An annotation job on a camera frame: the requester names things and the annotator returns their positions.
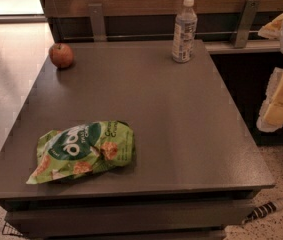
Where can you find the grey drawer cabinet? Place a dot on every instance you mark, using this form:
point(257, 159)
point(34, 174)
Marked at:
point(153, 216)

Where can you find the left metal bracket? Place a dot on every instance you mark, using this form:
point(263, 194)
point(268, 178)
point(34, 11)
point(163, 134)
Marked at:
point(97, 22)

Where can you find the green rice chip bag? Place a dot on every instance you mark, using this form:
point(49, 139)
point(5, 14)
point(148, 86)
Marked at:
point(83, 150)

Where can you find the right metal bracket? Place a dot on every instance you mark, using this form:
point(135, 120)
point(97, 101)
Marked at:
point(240, 36)

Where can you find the red apple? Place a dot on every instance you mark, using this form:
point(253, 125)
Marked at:
point(61, 55)

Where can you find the clear plastic water bottle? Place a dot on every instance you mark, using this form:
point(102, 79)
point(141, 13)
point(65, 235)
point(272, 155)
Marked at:
point(184, 32)

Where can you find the metal bracket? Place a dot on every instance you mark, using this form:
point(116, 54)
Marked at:
point(240, 36)
point(97, 22)

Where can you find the wire rack corner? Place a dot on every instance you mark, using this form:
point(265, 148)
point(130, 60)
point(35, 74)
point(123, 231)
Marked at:
point(9, 230)

